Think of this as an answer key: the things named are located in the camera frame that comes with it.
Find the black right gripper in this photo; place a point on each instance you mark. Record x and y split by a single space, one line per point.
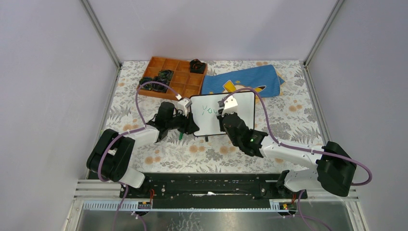
220 118

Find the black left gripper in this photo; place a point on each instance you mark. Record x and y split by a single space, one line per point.
189 126

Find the black framed whiteboard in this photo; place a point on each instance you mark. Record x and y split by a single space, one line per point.
204 109

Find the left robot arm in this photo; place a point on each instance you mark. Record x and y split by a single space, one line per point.
111 155

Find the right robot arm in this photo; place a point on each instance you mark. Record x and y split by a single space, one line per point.
327 167

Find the floral tablecloth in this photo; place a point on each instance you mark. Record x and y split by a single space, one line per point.
291 116

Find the blue cartoon cloth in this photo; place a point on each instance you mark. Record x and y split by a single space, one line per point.
263 79

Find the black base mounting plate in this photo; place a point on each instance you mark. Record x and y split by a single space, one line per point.
208 190

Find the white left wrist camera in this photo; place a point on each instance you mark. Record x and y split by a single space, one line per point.
183 104

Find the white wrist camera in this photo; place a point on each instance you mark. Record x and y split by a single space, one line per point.
227 105
183 104

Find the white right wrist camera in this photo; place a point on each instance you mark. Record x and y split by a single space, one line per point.
227 105

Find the slotted cable duct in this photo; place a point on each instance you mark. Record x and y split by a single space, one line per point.
93 189

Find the left aluminium frame post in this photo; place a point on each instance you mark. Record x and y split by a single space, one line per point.
86 4

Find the aluminium frame post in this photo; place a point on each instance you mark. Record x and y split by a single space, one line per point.
322 34
86 4

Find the right aluminium frame post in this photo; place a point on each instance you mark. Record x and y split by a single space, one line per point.
322 34

